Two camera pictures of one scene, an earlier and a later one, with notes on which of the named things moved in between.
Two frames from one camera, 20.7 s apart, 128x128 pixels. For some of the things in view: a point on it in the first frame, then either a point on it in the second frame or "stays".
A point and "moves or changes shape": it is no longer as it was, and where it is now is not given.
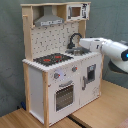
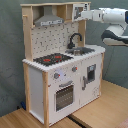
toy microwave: [76, 12] moves or changes shape
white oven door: [63, 99] stays
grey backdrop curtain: [108, 20] stays
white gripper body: [93, 44] to [95, 14]
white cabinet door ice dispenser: [90, 80] stays
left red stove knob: [57, 75] stays
